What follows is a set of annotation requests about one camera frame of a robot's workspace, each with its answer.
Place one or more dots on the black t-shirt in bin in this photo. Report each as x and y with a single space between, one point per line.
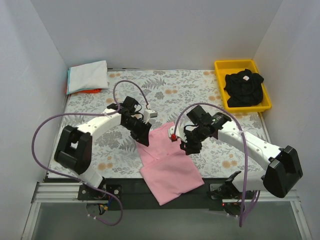
244 88

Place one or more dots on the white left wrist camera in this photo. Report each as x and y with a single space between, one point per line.
149 114

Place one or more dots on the floral patterned table mat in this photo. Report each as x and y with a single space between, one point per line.
169 92

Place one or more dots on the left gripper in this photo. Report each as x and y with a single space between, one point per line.
139 126

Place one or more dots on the folded teal t-shirt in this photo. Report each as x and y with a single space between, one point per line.
68 80

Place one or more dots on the aluminium frame rail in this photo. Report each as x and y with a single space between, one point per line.
69 192

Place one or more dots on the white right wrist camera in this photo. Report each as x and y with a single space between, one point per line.
175 133

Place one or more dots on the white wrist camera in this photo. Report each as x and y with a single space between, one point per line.
175 133
149 114

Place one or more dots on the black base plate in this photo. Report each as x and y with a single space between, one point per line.
134 194

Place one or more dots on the folded orange t-shirt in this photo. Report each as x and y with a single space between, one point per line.
85 91

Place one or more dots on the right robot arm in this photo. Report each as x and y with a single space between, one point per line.
281 167

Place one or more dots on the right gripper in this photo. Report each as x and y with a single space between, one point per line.
194 136

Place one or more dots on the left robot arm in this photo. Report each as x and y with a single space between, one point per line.
74 149

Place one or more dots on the pink t-shirt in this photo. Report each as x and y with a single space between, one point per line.
166 169

